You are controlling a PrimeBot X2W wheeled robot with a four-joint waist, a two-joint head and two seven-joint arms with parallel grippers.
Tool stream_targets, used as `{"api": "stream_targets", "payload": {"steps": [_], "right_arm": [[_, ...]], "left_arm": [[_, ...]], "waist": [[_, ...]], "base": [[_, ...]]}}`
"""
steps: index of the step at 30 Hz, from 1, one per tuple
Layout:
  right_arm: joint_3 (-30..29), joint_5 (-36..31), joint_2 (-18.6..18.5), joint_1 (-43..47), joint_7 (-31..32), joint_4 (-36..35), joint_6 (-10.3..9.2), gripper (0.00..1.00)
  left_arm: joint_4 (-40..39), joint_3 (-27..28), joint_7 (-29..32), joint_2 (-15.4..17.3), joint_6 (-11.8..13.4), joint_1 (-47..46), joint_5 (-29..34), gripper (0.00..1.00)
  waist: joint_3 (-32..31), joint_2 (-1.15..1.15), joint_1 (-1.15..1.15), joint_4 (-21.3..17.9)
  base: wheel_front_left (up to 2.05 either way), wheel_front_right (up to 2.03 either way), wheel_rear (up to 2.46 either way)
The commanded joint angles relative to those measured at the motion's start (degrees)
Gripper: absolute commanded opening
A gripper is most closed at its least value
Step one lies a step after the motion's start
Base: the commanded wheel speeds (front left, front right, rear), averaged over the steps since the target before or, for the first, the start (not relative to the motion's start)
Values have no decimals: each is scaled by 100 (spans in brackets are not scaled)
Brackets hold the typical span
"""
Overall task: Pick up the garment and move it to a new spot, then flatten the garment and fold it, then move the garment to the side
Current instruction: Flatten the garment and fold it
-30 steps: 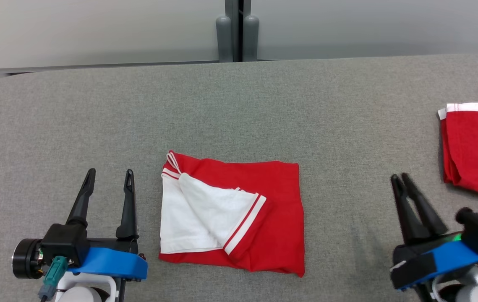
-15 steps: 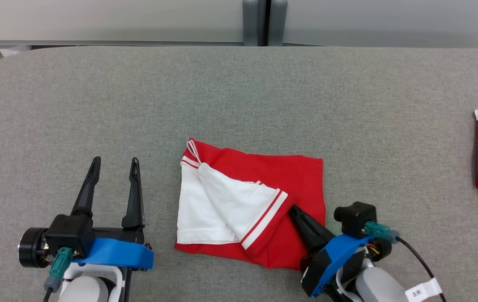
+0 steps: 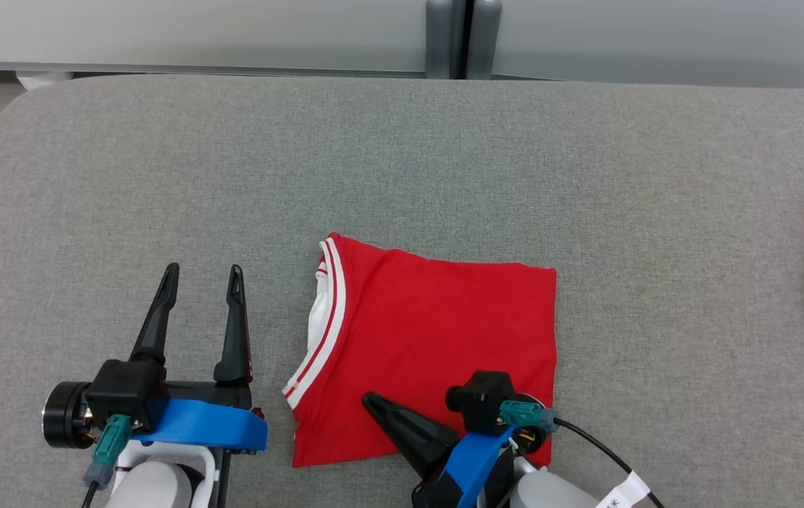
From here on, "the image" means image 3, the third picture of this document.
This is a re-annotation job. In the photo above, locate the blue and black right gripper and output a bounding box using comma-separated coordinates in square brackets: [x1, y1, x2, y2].
[361, 392, 552, 508]

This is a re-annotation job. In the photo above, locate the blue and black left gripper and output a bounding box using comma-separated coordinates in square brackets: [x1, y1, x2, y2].
[42, 262, 268, 452]

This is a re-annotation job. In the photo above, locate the red white numbered jersey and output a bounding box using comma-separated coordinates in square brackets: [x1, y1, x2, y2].
[283, 233, 558, 468]

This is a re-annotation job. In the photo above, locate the right black cable teal plug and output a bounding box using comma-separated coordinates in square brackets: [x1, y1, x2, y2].
[499, 400, 665, 508]

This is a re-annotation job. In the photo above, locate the black cable teal plug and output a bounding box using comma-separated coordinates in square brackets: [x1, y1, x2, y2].
[499, 400, 665, 508]
[80, 414, 135, 508]

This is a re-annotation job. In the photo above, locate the left black cable teal plug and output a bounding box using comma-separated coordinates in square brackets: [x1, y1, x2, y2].
[80, 414, 135, 508]

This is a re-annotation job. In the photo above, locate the white right cable tag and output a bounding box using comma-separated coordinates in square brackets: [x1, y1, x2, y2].
[596, 471, 651, 508]

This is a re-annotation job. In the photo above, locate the grey partition bottom rail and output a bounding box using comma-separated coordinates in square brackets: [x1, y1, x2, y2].
[0, 60, 431, 77]

